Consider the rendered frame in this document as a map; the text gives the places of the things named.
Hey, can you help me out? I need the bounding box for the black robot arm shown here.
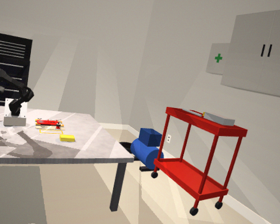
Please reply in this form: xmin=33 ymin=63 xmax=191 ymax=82
xmin=0 ymin=69 xmax=34 ymax=116

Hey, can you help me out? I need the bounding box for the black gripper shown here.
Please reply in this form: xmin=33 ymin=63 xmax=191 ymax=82
xmin=0 ymin=86 xmax=5 ymax=95

